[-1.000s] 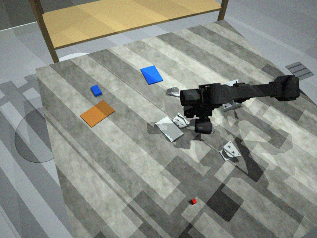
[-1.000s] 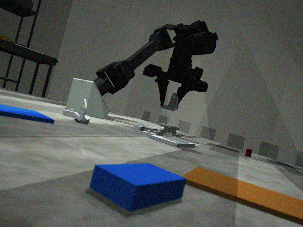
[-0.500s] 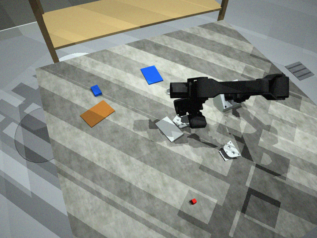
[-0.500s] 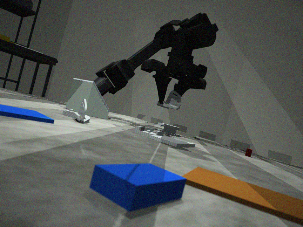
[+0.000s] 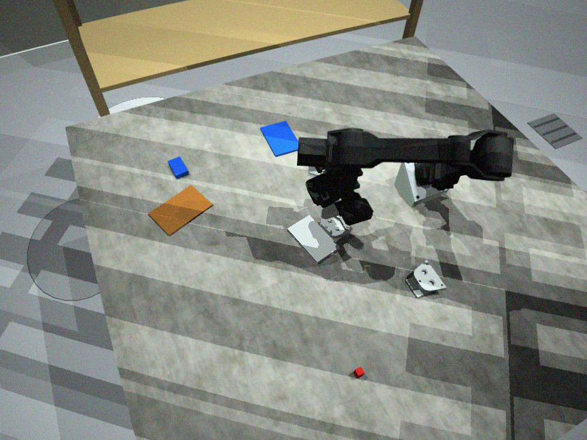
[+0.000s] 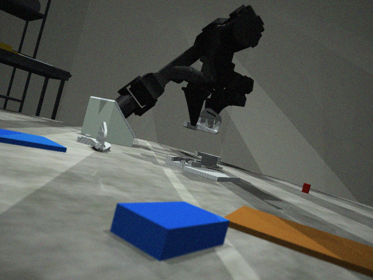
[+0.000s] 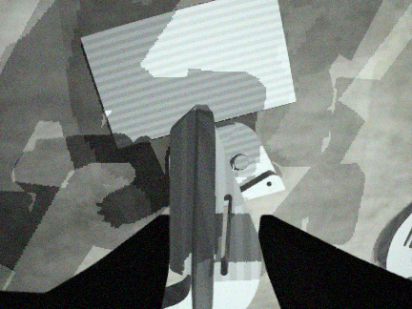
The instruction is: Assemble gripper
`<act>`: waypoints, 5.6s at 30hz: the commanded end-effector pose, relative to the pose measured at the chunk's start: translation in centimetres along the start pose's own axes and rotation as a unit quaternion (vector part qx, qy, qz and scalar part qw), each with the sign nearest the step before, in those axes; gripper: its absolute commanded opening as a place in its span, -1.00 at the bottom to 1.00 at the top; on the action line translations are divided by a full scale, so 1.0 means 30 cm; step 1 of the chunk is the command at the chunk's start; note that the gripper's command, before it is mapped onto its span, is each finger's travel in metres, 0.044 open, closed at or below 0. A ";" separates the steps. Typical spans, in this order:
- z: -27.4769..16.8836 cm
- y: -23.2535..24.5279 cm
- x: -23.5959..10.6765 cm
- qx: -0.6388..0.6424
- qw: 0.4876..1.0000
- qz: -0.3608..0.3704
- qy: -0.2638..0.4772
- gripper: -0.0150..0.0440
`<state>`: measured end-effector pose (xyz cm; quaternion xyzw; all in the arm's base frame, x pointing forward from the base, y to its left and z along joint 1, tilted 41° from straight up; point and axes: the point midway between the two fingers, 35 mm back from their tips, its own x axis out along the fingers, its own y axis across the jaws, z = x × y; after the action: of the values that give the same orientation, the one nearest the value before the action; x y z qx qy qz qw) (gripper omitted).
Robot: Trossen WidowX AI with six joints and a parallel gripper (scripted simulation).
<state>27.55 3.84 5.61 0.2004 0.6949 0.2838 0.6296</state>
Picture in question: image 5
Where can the orange flat bar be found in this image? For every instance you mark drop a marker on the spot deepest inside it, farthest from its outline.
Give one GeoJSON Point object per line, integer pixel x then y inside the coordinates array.
{"type": "Point", "coordinates": [180, 210]}

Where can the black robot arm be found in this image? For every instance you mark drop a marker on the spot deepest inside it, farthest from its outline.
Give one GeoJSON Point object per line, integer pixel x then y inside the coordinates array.
{"type": "Point", "coordinates": [437, 162]}

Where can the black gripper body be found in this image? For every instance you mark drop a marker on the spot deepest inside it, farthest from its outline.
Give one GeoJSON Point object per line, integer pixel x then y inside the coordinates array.
{"type": "Point", "coordinates": [354, 209]}

